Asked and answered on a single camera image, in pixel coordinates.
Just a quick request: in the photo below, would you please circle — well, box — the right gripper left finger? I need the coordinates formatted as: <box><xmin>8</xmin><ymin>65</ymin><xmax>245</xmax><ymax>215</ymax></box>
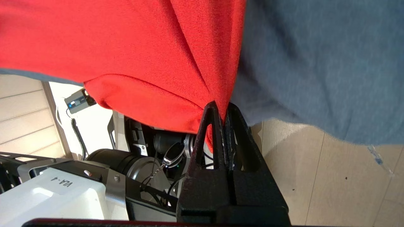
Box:
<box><xmin>177</xmin><ymin>101</ymin><xmax>233</xmax><ymax>221</ymax></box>

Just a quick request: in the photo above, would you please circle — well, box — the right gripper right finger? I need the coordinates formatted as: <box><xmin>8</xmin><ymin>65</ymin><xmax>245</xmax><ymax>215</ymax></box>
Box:
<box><xmin>224</xmin><ymin>102</ymin><xmax>289</xmax><ymax>222</ymax></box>

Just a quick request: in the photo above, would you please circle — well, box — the red garment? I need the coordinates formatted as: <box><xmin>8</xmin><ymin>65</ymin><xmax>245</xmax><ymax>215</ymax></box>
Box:
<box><xmin>0</xmin><ymin>0</ymin><xmax>247</xmax><ymax>154</ymax></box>

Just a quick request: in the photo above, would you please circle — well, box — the grey-blue bed sheet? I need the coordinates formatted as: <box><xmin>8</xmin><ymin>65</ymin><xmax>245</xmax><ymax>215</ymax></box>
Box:
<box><xmin>0</xmin><ymin>0</ymin><xmax>404</xmax><ymax>146</ymax></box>

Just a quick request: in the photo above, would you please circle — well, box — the black cable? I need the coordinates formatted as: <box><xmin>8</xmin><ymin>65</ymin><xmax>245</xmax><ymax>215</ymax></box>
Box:
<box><xmin>56</xmin><ymin>106</ymin><xmax>89</xmax><ymax>160</ymax></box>

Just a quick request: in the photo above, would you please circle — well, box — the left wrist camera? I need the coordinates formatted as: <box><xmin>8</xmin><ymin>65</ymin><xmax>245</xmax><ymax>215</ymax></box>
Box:
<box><xmin>64</xmin><ymin>88</ymin><xmax>97</xmax><ymax>114</ymax></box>

